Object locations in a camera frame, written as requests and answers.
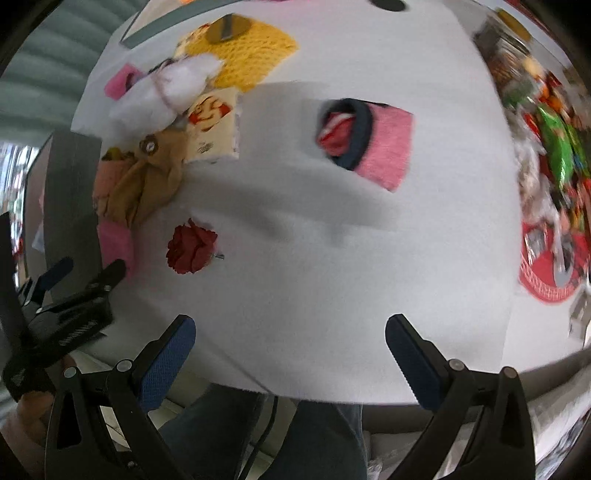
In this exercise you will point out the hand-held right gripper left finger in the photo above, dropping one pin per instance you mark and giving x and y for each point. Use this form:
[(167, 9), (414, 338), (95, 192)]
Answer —
[(166, 369)]

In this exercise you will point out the red round basket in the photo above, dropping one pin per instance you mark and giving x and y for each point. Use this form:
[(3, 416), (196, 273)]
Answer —
[(540, 277)]

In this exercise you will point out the white gauze bundle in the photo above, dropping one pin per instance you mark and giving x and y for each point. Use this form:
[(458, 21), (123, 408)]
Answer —
[(157, 97)]

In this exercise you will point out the brown cloth bag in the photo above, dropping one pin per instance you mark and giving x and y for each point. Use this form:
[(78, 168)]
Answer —
[(152, 184)]

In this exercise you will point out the pink sponge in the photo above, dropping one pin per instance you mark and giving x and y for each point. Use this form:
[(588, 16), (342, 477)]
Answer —
[(115, 83)]

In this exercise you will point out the grey-green storage box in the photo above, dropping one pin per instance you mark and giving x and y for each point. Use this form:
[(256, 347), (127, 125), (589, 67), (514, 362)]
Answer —
[(69, 198)]

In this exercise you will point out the cartoon printed cloth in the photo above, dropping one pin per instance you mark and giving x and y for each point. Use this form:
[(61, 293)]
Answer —
[(214, 134)]

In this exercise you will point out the grey-green shallow box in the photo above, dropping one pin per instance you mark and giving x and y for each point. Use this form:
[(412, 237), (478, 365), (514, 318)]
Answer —
[(184, 17)]

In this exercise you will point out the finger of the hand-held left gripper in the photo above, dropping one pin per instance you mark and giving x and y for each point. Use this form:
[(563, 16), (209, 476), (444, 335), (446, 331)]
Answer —
[(54, 273), (104, 279)]

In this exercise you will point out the person's left hand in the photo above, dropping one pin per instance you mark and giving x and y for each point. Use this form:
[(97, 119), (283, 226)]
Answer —
[(27, 420)]

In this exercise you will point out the yellow knitted cloth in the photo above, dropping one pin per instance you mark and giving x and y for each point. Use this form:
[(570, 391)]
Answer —
[(263, 50)]

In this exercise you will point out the red fabric rose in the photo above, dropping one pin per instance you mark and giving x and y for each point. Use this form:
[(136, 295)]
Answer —
[(189, 247)]

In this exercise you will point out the brown round disc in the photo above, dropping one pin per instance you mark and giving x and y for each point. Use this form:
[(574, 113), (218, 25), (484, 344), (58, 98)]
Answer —
[(214, 33)]

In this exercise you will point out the coral pink towel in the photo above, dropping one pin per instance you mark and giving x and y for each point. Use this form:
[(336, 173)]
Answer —
[(388, 147)]

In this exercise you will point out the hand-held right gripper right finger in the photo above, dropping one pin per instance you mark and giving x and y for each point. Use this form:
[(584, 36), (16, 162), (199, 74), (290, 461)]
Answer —
[(415, 364)]

